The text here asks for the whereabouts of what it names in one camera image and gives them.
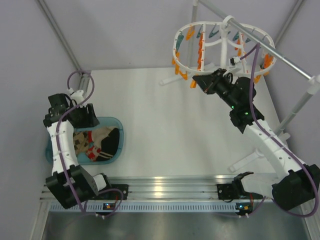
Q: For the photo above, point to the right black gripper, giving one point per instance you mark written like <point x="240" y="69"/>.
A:
<point x="208" y="82"/>

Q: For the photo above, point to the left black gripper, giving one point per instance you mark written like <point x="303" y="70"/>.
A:
<point x="90" y="119"/>

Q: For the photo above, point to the orange clothes peg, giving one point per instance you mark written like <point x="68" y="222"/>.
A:
<point x="193" y="84"/>
<point x="178" y="71"/>

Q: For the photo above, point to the white round clip hanger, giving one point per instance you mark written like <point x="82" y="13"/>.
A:
<point x="202" y="42"/>

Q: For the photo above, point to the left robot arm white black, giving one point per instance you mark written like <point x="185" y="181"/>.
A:
<point x="69" y="182"/>

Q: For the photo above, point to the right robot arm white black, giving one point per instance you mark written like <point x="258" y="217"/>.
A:
<point x="296" y="182"/>

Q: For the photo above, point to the beige sock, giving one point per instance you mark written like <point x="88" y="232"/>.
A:
<point x="99" y="134"/>

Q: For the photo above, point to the teal plastic basket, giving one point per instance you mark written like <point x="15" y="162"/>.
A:
<point x="103" y="122"/>

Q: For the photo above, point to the brown checkered sock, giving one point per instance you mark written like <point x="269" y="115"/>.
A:
<point x="80" y="142"/>

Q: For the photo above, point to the black striped sock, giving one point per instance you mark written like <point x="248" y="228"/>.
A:
<point x="109" y="146"/>

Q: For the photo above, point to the red white sock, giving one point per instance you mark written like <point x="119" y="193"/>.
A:
<point x="94" y="146"/>

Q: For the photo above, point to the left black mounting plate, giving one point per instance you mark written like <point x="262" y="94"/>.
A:
<point x="115" y="192"/>

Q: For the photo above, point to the black mounting plate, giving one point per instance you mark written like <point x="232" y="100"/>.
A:
<point x="115" y="192"/>
<point x="227" y="192"/>

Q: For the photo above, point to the white rack base foot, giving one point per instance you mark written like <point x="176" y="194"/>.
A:
<point x="256" y="154"/>

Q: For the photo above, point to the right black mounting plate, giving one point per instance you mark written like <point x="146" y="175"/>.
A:
<point x="227" y="192"/>

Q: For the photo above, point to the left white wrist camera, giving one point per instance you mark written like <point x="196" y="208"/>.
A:
<point x="77" y="95"/>

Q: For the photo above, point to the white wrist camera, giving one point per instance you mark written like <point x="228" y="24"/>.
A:
<point x="235" y="65"/>
<point x="77" y="95"/>

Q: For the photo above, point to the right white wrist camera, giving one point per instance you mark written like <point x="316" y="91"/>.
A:
<point x="235" y="65"/>

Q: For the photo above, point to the silver hanging rail rod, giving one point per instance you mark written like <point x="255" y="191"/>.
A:
<point x="229" y="21"/>

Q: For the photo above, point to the perforated grey cable duct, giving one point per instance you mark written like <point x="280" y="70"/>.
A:
<point x="170" y="207"/>

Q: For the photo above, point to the aluminium rail frame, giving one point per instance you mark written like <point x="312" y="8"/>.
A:
<point x="177" y="140"/>

